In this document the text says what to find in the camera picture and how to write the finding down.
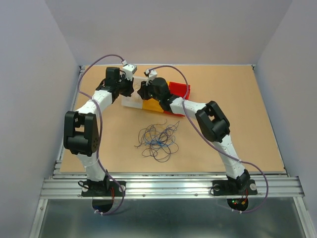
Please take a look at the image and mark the purple camera cable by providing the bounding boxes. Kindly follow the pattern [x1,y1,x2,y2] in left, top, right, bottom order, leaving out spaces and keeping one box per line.
[148,65,269,214]
[77,54,127,216]

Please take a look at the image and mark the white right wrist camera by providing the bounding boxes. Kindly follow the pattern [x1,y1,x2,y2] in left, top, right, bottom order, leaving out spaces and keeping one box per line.
[144,68,157,85]

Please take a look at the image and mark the white plastic bin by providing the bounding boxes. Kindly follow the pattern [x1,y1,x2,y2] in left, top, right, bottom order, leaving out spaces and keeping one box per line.
[121,76,147,109]

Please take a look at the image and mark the yellow plastic bin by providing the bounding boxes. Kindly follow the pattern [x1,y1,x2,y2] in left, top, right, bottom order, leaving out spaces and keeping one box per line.
[143,77,172,112]

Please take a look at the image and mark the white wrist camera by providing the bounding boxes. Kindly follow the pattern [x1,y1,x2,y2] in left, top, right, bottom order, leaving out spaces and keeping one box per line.
[122,64,137,81]
[144,68,157,85]

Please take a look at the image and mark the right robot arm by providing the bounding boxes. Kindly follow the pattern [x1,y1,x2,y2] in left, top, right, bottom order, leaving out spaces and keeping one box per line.
[137,77,250,193]

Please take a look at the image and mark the purple blue wire bundle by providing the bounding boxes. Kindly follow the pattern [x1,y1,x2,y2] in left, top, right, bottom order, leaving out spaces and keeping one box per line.
[133,119,180,163]

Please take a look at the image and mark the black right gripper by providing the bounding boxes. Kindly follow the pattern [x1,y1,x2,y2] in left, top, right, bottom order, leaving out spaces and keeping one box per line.
[137,78,161,102]

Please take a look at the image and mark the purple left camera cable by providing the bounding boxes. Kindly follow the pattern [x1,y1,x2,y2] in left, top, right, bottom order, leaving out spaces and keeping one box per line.
[77,54,127,216]

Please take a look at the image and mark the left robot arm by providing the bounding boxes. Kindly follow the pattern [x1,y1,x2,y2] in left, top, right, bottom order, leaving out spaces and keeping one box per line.
[63,64,137,195]

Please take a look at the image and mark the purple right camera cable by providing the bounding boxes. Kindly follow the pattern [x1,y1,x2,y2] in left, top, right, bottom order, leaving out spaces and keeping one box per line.
[148,65,269,214]

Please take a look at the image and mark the red plastic bin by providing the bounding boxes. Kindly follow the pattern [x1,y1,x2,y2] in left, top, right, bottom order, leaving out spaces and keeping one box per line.
[163,81,190,115]

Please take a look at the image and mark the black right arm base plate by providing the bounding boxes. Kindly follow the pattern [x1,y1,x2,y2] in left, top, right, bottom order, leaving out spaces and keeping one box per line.
[210,179,258,196]

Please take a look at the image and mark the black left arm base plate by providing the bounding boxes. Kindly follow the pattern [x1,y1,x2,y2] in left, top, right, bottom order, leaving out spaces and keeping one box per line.
[78,179,126,197]

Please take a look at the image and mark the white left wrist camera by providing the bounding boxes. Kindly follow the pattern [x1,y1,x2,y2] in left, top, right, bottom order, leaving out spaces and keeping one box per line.
[122,64,137,81]

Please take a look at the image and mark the aluminium mounting rail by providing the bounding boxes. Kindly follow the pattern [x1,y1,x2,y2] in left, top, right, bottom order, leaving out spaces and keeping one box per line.
[40,173,305,199]

